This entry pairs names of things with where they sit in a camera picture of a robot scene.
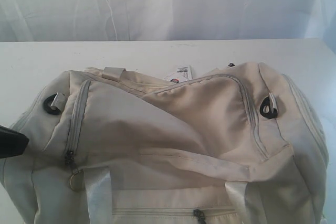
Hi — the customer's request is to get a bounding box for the brass key ring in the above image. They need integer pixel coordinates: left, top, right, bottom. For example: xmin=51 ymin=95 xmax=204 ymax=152
xmin=68 ymin=169 xmax=85 ymax=190

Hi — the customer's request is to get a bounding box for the beige duffel bag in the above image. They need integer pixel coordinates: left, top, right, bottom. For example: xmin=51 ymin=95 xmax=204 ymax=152
xmin=1 ymin=62 xmax=328 ymax=223

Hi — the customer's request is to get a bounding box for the white backdrop curtain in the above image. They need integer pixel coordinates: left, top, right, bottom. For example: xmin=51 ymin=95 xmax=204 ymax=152
xmin=1 ymin=0 xmax=335 ymax=41

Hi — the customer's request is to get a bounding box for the white paper hang tag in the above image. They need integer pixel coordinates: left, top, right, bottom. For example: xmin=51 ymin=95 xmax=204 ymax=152
xmin=164 ymin=65 xmax=193 ymax=84

